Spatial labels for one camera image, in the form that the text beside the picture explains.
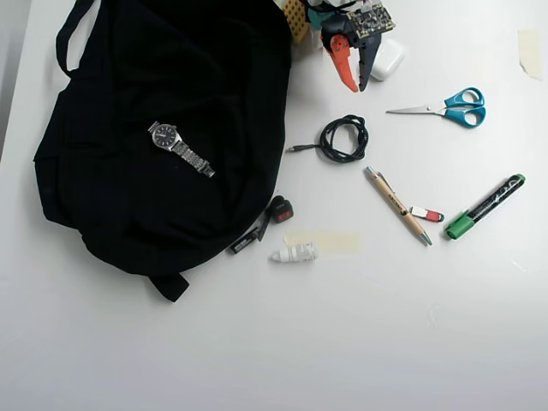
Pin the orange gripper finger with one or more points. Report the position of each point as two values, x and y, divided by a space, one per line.
342 60

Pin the silver metal wristwatch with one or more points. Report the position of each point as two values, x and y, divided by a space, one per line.
166 136

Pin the short beige tape piece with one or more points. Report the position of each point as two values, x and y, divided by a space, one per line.
531 53

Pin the small white dropper bottle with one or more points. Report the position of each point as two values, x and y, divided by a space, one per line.
299 252

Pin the tan ballpoint pen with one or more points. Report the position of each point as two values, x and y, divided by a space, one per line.
398 206

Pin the dark blue white gripper body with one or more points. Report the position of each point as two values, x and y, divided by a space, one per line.
359 50

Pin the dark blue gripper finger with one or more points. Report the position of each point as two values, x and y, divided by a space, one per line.
367 55

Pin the bare camera circuit board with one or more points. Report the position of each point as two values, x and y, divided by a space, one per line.
370 19

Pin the black marker green cap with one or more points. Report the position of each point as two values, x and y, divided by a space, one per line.
488 203

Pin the black fabric bag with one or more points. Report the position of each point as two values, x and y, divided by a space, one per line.
128 205

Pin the white earbuds case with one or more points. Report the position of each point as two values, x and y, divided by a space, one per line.
389 60

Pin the red silver usb stick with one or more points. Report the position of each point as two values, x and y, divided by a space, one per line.
428 213

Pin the small black rectangular stick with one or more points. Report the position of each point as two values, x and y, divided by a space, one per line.
243 245

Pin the long beige tape strip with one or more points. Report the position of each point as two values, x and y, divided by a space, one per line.
334 240

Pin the yellow perforated robot base part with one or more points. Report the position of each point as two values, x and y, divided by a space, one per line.
296 17

